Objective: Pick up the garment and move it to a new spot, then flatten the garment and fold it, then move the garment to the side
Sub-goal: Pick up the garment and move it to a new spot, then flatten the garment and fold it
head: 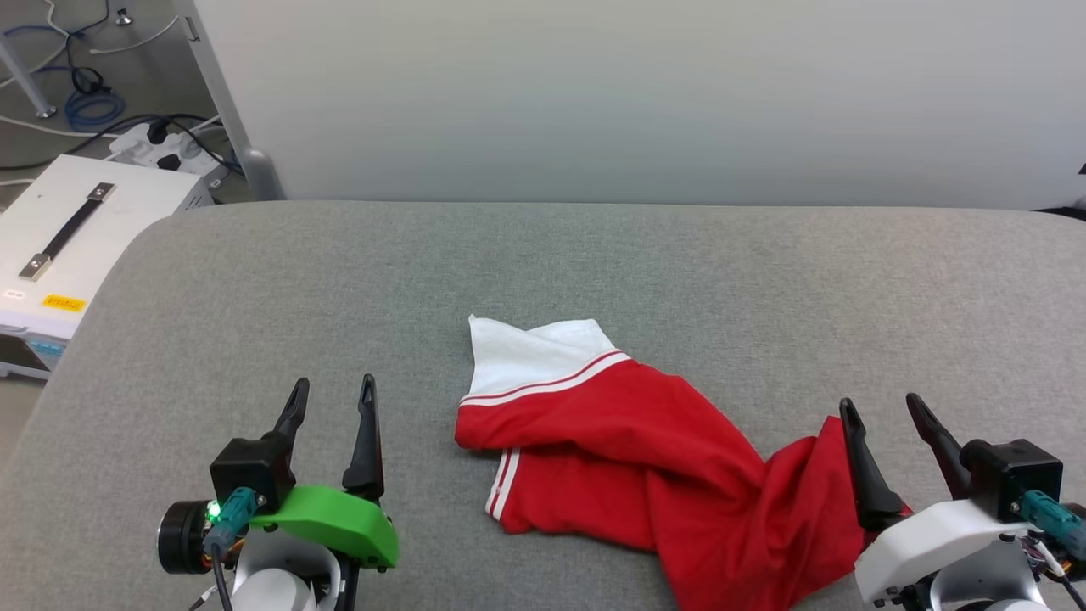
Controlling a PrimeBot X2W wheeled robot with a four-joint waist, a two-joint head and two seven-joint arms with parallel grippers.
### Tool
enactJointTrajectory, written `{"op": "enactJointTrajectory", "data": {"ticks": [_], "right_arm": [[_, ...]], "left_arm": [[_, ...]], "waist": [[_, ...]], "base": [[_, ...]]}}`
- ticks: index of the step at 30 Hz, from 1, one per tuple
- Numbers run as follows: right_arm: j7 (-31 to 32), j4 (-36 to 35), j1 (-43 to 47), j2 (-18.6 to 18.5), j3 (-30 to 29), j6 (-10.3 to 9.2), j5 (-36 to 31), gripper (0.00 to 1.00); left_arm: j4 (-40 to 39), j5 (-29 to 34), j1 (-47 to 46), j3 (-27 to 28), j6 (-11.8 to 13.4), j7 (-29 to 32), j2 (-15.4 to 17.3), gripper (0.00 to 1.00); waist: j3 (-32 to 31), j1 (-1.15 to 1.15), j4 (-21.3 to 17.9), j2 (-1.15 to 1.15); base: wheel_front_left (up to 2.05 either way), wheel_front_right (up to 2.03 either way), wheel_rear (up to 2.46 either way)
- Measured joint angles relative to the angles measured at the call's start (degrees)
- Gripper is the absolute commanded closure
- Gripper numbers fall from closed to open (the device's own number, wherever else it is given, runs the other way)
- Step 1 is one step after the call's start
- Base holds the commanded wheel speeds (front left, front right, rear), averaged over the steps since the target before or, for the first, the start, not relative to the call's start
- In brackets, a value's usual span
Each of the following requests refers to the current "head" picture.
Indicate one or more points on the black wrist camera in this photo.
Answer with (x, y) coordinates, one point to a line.
(1014, 471)
(250, 467)

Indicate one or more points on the white power strip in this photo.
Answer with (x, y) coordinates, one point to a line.
(140, 148)

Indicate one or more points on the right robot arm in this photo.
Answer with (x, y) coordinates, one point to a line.
(993, 585)

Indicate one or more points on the thin grey table leg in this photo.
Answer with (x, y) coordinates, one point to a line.
(24, 81)

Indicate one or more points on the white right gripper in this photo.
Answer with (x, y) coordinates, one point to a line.
(925, 543)

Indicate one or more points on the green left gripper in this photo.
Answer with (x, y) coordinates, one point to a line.
(339, 522)

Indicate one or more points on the red and white garment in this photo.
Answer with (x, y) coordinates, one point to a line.
(636, 441)

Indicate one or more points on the white partition panel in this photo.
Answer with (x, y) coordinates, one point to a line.
(594, 85)

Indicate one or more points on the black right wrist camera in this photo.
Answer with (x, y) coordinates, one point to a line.
(1014, 471)

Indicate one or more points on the grey partition post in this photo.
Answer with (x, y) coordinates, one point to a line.
(229, 102)

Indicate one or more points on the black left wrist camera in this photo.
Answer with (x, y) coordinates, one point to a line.
(250, 467)

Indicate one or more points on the dark metal frame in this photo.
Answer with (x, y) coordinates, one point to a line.
(1062, 212)

